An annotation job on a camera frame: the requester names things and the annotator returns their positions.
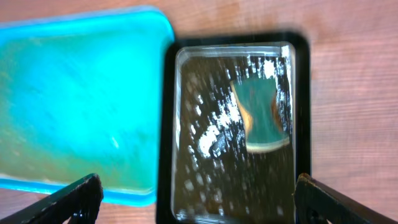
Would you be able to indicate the black water tray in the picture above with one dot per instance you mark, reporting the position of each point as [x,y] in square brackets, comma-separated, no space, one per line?
[206,174]

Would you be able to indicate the green yellow sponge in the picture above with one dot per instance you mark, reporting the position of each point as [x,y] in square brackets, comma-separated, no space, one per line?
[256,99]

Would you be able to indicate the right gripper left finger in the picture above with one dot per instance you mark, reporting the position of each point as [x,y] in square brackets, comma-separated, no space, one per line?
[78,202]

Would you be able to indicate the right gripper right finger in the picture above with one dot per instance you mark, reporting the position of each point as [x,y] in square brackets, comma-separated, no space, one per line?
[316,202]

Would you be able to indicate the teal plastic tray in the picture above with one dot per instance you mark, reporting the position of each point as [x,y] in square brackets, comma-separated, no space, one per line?
[82,94]

